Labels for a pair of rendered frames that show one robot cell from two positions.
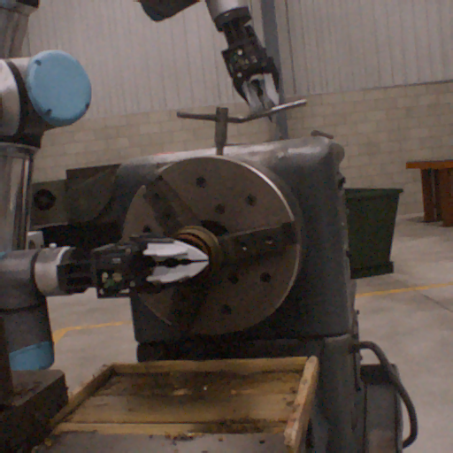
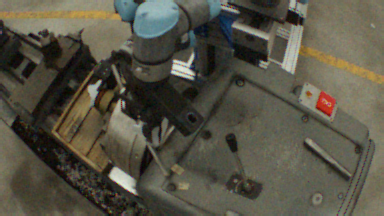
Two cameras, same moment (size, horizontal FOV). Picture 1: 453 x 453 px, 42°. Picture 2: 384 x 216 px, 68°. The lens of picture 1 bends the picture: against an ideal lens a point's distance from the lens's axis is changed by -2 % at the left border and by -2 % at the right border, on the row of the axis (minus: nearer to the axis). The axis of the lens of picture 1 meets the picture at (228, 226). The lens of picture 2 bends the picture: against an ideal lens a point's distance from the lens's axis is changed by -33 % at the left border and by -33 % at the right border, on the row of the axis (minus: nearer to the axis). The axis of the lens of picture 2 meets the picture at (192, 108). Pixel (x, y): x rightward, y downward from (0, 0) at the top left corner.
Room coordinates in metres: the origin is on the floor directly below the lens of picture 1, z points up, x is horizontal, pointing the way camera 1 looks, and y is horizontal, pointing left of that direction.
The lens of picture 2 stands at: (1.38, -0.43, 2.09)
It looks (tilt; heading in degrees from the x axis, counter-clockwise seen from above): 60 degrees down; 111
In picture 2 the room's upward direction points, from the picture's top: 4 degrees counter-clockwise
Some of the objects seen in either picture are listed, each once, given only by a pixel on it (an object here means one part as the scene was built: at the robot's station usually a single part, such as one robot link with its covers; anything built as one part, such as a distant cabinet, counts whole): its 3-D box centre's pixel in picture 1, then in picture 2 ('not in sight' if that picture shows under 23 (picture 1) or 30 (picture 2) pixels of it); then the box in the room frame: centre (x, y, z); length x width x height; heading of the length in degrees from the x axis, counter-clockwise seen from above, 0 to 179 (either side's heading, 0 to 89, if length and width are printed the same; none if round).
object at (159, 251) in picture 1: (172, 253); (93, 91); (0.86, 0.08, 1.10); 0.09 x 0.06 x 0.03; 75
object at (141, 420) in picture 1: (180, 407); (97, 117); (0.81, 0.09, 0.89); 0.36 x 0.30 x 0.04; 76
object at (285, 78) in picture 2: not in sight; (278, 81); (1.40, 0.17, 1.24); 0.09 x 0.08 x 0.03; 166
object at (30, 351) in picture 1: (24, 334); not in sight; (0.94, 0.35, 0.98); 0.11 x 0.08 x 0.11; 41
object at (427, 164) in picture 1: (435, 190); not in sight; (9.63, -3.40, 0.50); 1.61 x 0.44 x 1.00; 2
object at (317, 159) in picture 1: (249, 227); (272, 185); (1.47, -0.05, 1.06); 0.59 x 0.48 x 0.39; 166
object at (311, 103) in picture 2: not in sight; (317, 106); (1.54, 0.14, 1.23); 0.13 x 0.08 x 0.05; 166
